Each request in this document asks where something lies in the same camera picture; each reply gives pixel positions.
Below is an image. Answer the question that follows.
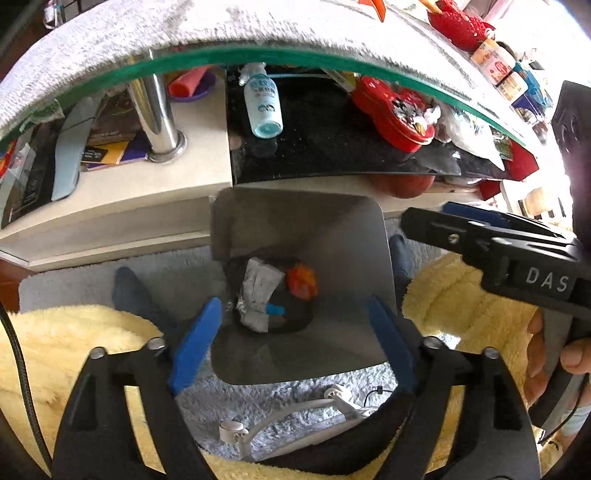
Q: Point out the grey woven table mat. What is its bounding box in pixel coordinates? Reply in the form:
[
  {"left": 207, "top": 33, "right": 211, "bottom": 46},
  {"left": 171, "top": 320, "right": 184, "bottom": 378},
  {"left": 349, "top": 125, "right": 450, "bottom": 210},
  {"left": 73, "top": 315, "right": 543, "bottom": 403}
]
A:
[{"left": 0, "top": 0, "right": 525, "bottom": 139}]

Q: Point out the white bottle with blue cap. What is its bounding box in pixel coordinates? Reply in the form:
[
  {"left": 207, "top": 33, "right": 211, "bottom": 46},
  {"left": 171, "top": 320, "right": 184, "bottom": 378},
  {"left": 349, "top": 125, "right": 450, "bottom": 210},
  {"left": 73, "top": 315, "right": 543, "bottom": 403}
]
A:
[{"left": 238, "top": 62, "right": 284, "bottom": 138}]

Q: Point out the white bottle with red label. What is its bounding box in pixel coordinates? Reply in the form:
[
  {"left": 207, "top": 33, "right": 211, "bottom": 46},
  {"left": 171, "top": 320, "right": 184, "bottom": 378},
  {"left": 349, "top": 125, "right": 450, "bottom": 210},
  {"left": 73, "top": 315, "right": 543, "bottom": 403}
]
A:
[{"left": 471, "top": 39, "right": 516, "bottom": 86}]

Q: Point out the purple plate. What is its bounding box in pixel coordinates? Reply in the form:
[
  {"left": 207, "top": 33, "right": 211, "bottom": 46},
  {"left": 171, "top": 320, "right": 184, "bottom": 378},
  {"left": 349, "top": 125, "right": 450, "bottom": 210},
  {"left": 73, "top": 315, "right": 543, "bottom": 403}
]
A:
[{"left": 168, "top": 69, "right": 217, "bottom": 101}]

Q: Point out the crumpled silver wrapper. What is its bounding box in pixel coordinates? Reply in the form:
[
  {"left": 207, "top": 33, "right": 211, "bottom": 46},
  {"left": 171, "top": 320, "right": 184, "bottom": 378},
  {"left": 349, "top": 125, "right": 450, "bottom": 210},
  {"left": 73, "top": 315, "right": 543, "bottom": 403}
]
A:
[{"left": 235, "top": 258, "right": 286, "bottom": 333}]

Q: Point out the crumpled orange wrapper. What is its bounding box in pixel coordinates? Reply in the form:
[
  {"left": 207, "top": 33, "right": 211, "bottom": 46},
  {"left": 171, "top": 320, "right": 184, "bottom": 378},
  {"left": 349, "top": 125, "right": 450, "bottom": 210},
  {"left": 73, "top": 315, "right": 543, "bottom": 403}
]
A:
[{"left": 285, "top": 262, "right": 320, "bottom": 302}]

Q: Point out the red round object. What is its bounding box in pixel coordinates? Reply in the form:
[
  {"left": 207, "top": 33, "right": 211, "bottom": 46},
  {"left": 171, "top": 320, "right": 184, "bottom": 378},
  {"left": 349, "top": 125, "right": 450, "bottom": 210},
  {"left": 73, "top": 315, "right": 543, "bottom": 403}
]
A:
[{"left": 382, "top": 173, "right": 435, "bottom": 199}]

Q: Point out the black cable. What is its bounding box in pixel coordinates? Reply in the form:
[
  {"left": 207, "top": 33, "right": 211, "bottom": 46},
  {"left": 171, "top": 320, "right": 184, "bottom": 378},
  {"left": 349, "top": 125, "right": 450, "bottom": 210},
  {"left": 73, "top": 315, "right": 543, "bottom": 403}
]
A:
[{"left": 0, "top": 300, "right": 54, "bottom": 472}]

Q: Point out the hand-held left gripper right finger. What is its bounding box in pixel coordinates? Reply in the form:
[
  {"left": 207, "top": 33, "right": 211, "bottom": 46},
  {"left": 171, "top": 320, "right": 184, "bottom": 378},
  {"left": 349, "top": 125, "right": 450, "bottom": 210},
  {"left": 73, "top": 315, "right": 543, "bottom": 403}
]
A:
[{"left": 367, "top": 295, "right": 542, "bottom": 480}]

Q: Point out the white plastic wheeled frame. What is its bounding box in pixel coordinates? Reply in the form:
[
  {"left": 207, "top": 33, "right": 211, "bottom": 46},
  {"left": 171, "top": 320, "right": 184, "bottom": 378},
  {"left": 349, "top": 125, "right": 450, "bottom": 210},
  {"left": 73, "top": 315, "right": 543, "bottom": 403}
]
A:
[{"left": 218, "top": 383, "right": 385, "bottom": 459}]

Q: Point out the glass top coffee table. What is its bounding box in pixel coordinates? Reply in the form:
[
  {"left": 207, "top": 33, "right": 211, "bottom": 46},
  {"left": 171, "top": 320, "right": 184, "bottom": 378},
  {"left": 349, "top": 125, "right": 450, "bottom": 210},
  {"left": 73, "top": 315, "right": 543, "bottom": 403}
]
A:
[{"left": 0, "top": 0, "right": 555, "bottom": 273}]

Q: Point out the grey fluffy rug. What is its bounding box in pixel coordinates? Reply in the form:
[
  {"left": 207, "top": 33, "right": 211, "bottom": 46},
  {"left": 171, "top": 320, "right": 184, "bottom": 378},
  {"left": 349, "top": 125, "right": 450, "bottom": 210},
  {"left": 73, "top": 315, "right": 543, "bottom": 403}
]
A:
[{"left": 18, "top": 217, "right": 445, "bottom": 462}]

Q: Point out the small white and yellow bottle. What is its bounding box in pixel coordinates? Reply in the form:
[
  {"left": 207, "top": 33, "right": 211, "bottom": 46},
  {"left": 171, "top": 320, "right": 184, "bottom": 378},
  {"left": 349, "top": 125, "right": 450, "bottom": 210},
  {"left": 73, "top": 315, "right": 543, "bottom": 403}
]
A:
[{"left": 499, "top": 69, "right": 530, "bottom": 100}]

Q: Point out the yellow and black book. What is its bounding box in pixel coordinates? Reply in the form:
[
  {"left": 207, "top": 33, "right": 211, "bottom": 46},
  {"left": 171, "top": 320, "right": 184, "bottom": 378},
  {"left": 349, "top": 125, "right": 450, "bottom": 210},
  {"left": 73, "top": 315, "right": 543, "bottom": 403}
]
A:
[{"left": 81, "top": 138, "right": 149, "bottom": 172}]

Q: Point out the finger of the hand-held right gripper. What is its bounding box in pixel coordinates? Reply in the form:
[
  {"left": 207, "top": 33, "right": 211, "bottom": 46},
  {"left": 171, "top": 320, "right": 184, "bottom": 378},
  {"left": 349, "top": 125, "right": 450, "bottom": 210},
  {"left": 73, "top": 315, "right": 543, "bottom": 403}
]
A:
[
  {"left": 442, "top": 202, "right": 574, "bottom": 246},
  {"left": 400, "top": 207, "right": 502, "bottom": 265}
]

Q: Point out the orange plastic stick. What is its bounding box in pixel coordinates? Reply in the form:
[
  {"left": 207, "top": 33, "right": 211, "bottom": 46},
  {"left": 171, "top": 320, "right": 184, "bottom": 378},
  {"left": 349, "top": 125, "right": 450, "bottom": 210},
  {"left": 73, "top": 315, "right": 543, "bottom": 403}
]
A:
[{"left": 359, "top": 0, "right": 387, "bottom": 23}]

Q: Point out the grey square waste bin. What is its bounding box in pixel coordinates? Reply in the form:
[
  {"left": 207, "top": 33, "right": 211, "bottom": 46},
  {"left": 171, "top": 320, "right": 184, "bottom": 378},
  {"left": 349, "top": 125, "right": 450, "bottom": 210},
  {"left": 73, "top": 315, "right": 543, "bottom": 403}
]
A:
[{"left": 210, "top": 187, "right": 399, "bottom": 386}]

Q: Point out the pink rolled item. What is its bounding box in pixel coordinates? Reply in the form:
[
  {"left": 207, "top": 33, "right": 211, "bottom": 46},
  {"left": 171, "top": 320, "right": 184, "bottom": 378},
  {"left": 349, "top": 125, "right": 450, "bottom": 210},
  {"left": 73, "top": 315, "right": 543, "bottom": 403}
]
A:
[{"left": 168, "top": 67, "right": 206, "bottom": 97}]

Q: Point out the person's right hand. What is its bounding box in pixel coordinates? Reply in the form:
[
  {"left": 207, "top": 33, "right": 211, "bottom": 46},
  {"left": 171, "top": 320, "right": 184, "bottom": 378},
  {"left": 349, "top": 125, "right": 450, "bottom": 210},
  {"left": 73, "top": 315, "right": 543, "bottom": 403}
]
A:
[{"left": 524, "top": 308, "right": 591, "bottom": 409}]

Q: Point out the black bin bag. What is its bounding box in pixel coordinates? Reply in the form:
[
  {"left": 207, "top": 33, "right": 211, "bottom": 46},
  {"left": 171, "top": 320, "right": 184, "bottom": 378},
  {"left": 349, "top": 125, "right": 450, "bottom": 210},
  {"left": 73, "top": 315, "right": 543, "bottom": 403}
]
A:
[{"left": 224, "top": 256, "right": 320, "bottom": 334}]

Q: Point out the red plastic basket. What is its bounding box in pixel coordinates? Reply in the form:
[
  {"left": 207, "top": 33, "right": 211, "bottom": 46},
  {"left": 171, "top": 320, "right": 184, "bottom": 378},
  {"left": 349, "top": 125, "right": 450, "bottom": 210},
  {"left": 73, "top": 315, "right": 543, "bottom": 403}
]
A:
[{"left": 427, "top": 0, "right": 498, "bottom": 52}]

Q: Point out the chrome table leg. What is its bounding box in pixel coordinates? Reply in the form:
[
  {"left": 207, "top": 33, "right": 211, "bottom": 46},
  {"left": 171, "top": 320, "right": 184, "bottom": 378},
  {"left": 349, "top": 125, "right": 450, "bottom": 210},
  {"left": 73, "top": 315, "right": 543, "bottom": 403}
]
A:
[{"left": 127, "top": 74, "right": 188, "bottom": 164}]

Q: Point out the black folder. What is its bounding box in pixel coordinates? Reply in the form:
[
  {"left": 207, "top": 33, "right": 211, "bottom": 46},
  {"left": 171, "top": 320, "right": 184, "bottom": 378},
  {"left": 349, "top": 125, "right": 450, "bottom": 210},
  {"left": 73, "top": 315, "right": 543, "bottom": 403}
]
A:
[{"left": 0, "top": 124, "right": 59, "bottom": 230}]

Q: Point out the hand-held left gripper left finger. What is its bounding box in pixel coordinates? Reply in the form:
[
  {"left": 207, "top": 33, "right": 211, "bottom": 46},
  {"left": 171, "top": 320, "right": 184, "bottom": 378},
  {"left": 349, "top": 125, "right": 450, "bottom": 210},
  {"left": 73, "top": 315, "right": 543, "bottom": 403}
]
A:
[{"left": 51, "top": 296, "right": 223, "bottom": 480}]

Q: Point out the light blue plastic strip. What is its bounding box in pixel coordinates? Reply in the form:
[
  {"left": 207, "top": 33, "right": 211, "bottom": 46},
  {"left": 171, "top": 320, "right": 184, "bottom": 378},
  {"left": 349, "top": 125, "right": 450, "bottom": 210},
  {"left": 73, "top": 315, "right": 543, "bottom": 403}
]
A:
[{"left": 51, "top": 95, "right": 100, "bottom": 202}]

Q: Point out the white plastic bag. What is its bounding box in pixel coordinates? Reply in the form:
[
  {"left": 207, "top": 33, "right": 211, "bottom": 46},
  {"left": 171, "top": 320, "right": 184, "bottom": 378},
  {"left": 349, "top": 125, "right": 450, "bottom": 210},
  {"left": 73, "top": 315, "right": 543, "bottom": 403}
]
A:
[{"left": 438, "top": 104, "right": 507, "bottom": 169}]

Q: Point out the blue sock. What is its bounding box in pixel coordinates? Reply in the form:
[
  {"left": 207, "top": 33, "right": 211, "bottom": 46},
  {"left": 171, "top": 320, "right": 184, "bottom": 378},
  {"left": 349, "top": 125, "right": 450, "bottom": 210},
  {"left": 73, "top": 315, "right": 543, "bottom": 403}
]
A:
[{"left": 388, "top": 234, "right": 414, "bottom": 288}]

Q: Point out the black glossy shelf panel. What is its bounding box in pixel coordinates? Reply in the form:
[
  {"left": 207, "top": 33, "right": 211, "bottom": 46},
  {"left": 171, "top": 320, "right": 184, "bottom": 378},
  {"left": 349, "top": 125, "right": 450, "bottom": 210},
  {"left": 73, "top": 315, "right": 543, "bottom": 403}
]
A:
[{"left": 226, "top": 67, "right": 519, "bottom": 186}]

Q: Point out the dark book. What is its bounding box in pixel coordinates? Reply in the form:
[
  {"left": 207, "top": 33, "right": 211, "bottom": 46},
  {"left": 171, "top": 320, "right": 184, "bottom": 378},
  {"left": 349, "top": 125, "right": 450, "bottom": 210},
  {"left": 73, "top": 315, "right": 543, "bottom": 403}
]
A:
[{"left": 87, "top": 85, "right": 140, "bottom": 140}]

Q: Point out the red cartoon tin box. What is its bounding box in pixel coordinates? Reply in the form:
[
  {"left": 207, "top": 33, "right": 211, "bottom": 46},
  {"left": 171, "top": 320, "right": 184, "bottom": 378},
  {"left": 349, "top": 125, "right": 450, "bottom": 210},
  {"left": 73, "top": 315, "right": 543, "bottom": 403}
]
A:
[{"left": 351, "top": 76, "right": 437, "bottom": 153}]

